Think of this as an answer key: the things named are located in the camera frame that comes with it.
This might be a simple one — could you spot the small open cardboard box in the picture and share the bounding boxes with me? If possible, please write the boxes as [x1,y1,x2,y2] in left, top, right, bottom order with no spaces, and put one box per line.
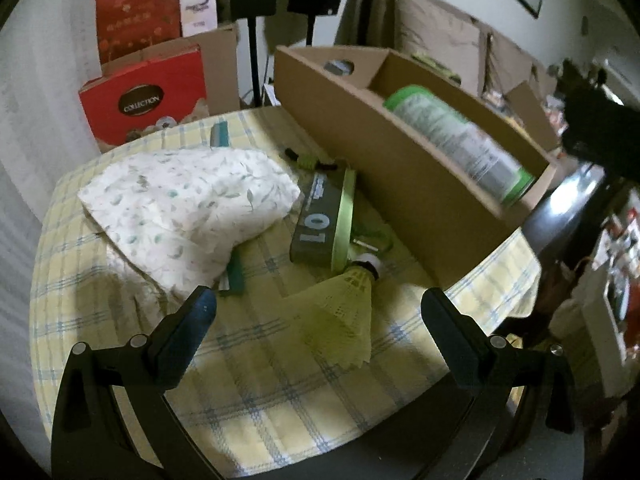
[505,80,561,153]

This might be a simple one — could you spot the white curtain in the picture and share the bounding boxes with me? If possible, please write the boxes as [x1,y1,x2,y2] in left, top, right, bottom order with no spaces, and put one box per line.
[0,0,106,221]

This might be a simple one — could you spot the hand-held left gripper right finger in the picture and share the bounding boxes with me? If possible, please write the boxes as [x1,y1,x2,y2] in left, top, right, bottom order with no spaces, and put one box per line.
[422,287,581,480]

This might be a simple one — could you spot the pink white tissue pack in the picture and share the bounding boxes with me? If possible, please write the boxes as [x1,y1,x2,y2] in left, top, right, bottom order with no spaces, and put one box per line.
[180,0,221,37]

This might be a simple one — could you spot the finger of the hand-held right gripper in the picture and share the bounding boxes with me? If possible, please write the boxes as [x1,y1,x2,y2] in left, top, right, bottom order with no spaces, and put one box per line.
[560,57,611,106]

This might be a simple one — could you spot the green labelled tin can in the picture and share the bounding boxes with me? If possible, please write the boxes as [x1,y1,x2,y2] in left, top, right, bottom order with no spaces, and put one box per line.
[382,85,537,208]

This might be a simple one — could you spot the green black pouch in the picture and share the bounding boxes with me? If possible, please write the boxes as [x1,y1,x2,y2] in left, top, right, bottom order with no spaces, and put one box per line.
[410,50,463,86]

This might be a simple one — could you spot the large brown cardboard box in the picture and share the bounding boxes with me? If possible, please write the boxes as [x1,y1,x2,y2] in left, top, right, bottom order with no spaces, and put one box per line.
[102,24,241,117]

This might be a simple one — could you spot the small beige sofa cushion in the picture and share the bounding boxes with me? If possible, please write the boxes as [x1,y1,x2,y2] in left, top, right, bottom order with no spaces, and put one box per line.
[480,30,536,96]

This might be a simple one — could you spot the large beige sofa cushion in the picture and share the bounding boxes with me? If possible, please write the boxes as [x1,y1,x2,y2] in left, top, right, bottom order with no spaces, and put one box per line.
[390,0,483,68]

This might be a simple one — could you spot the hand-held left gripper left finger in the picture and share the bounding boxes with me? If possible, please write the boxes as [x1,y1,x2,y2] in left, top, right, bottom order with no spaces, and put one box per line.
[50,285,236,480]

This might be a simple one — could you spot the white leaf-print cloth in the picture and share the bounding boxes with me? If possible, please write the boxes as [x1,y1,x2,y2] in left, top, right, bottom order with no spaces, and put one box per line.
[77,149,302,298]

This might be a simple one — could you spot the red gift bag oval logo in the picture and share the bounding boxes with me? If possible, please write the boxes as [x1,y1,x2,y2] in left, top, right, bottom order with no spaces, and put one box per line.
[78,45,208,155]

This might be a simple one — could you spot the yellow blue checkered tablecloth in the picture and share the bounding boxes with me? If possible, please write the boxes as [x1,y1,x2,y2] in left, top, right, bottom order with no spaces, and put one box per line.
[30,107,542,476]

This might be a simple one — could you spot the brown cardboard organizer box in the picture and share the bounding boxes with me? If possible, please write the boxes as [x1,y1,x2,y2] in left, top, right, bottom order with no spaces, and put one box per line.
[275,45,558,287]

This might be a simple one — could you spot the yellow plastic shuttlecock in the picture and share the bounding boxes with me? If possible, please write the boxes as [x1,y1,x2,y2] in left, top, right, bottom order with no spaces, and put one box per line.
[295,255,385,367]

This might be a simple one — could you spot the silver carabiner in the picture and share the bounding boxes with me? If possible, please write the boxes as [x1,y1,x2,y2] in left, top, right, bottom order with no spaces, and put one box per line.
[350,232,393,257]

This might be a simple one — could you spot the long teal grey strip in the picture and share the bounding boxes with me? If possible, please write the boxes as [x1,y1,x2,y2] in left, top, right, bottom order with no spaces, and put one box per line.
[210,121,247,297]

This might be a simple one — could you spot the black green lanyard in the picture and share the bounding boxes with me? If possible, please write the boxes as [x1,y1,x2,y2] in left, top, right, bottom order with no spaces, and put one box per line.
[284,148,342,172]

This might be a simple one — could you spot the red gift bag gold flowers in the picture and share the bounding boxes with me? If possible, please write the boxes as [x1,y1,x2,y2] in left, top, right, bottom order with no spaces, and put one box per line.
[95,0,183,66]

